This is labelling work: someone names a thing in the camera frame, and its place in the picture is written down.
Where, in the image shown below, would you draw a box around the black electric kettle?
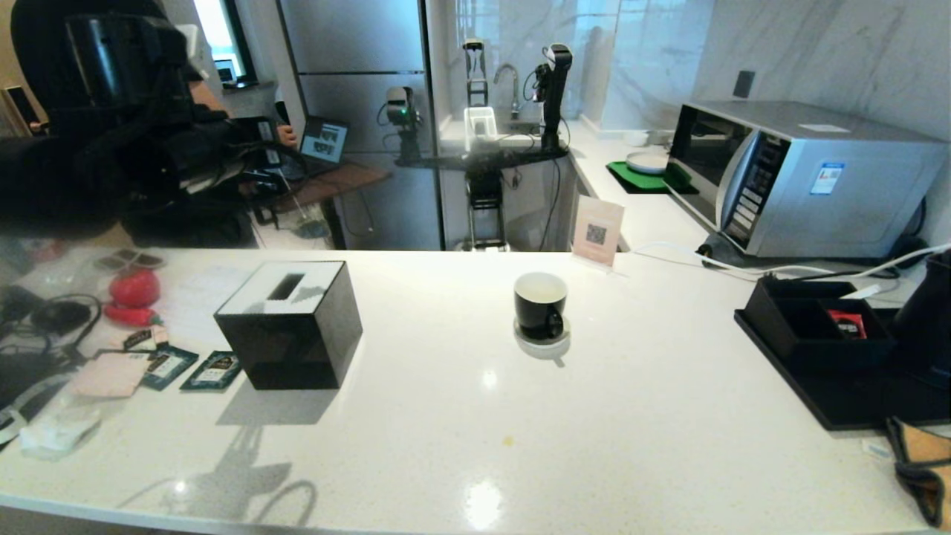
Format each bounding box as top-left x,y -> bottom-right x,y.
894,251 -> 951,387

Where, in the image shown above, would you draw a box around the black white jointed arm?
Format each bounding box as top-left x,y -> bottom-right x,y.
533,43 -> 574,149

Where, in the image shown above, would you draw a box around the teal tea bag packet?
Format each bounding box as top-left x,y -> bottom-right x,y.
181,351 -> 243,392
141,346 -> 199,391

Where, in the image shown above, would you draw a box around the black teleoperation leader arms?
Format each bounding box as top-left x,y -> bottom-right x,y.
245,178 -> 298,224

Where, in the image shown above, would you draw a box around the open laptop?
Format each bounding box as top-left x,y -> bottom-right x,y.
286,117 -> 350,181

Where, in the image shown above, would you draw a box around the person in black shirt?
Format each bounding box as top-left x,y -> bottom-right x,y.
11,0 -> 298,250

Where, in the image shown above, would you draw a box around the wooden desk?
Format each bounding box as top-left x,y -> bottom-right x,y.
260,160 -> 393,250

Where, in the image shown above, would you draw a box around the printed white paper sheet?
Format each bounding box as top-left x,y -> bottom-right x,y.
160,264 -> 257,350

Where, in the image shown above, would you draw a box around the silver refrigerator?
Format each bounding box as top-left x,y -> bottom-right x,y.
275,0 -> 447,252

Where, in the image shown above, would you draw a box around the dark sectioned dish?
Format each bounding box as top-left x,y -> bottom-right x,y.
95,249 -> 166,272

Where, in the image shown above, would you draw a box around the black tissue box white lid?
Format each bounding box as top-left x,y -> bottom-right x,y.
214,260 -> 363,391

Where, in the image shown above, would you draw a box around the red strawberry toy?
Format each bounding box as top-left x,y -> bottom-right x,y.
109,267 -> 160,309

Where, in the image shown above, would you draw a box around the red chili pepper toy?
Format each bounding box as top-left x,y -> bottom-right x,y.
103,303 -> 163,328

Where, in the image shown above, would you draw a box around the torn brown packet strip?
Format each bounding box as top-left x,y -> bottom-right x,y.
123,325 -> 169,351

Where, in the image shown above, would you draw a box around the pink torn packet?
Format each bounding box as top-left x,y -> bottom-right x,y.
72,351 -> 152,398

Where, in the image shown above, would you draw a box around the black round device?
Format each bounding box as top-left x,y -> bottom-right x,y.
31,301 -> 91,335

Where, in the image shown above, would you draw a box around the chrome faucet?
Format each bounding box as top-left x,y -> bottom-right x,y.
494,63 -> 523,120

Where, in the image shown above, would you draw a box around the black mug white inside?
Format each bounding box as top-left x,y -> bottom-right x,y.
513,272 -> 568,341

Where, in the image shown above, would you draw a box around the crumpled white tissue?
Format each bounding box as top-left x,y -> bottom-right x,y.
19,409 -> 101,455

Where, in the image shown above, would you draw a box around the white round coaster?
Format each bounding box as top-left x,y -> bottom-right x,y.
513,320 -> 571,360

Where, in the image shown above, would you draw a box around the pink QR code sign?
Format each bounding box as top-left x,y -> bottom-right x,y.
571,195 -> 626,268

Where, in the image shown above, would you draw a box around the white plate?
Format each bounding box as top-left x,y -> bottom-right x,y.
626,151 -> 672,175

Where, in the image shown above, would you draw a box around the black organizer box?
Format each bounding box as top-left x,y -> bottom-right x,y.
745,279 -> 900,372

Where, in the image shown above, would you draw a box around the silver microwave oven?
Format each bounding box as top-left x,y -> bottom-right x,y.
666,100 -> 951,259

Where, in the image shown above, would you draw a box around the red sachet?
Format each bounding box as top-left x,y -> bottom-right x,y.
827,310 -> 869,341

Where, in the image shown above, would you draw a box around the black serving tray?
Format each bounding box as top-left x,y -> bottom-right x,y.
734,308 -> 951,432

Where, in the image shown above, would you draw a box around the orange cloth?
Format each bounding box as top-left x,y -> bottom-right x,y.
886,416 -> 951,528

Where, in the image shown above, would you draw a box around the window dark frame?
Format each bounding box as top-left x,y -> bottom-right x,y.
192,0 -> 259,88

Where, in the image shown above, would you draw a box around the black cable with plug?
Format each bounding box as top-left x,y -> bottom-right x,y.
0,294 -> 103,380

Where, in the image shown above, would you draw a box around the black door lock handle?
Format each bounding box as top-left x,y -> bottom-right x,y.
4,85 -> 45,134

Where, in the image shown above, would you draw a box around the white power cable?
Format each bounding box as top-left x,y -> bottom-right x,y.
630,241 -> 951,283

